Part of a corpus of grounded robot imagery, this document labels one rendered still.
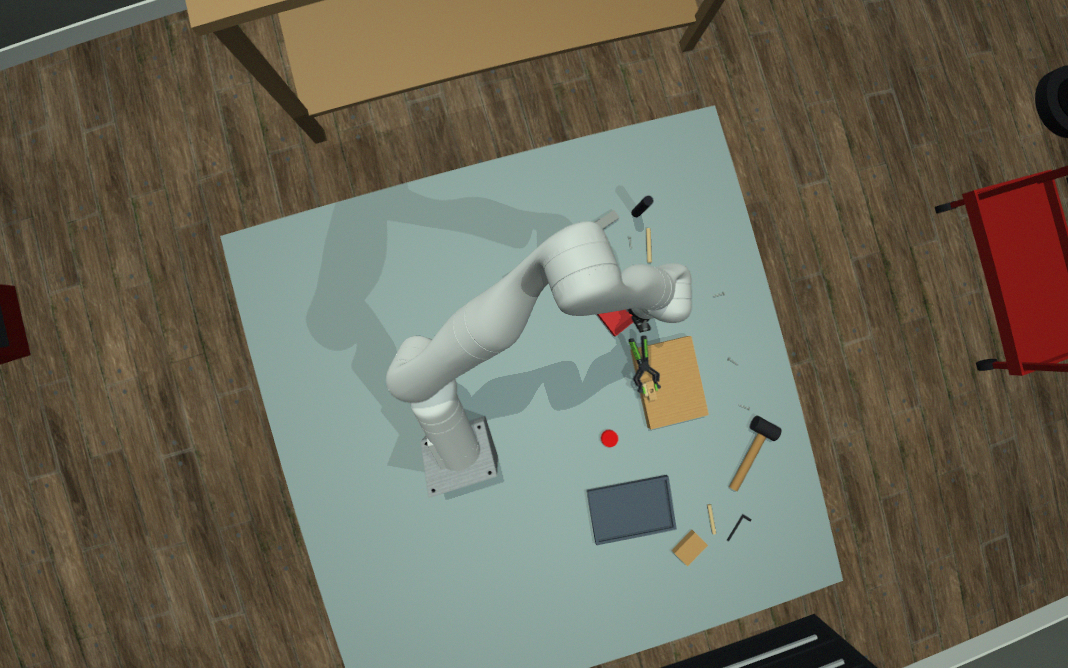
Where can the black cylinder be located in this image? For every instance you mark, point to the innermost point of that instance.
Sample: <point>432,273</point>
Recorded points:
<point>643,205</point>

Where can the black mallet with wooden handle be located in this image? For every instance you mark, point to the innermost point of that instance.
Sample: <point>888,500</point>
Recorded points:
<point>765,429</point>

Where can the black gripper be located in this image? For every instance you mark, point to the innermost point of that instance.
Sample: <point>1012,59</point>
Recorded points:
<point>641,324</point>

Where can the red open tray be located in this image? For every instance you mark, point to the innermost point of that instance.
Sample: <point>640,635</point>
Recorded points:
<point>618,321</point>

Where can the light brown wooden board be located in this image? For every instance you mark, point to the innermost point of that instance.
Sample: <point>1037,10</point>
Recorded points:
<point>681,396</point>

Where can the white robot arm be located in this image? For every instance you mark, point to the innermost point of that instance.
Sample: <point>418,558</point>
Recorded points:
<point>580,267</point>

